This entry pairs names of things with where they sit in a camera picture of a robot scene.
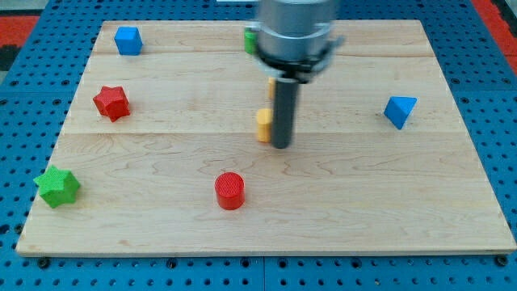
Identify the green block behind arm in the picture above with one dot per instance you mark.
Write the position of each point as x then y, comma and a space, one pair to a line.
250, 38

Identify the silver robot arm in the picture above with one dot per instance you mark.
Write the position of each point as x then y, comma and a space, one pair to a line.
293, 38

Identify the yellow heart block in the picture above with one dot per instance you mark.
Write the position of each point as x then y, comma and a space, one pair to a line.
263, 119

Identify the red cylinder block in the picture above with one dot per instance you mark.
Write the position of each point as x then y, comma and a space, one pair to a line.
230, 190

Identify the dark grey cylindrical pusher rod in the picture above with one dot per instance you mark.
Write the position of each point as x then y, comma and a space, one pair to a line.
284, 111

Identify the yellow block behind rod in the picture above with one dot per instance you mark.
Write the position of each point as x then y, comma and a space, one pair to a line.
271, 88

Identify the wooden board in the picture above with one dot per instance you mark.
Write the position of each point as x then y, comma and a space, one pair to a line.
349, 184

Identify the blue triangular block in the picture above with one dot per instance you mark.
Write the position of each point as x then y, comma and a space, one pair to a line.
398, 110

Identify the red star block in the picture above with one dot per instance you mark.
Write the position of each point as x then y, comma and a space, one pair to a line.
112, 102

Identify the blue cube block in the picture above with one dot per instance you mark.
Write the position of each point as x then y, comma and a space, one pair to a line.
128, 41

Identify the green star block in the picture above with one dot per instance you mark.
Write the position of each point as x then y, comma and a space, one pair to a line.
57, 186

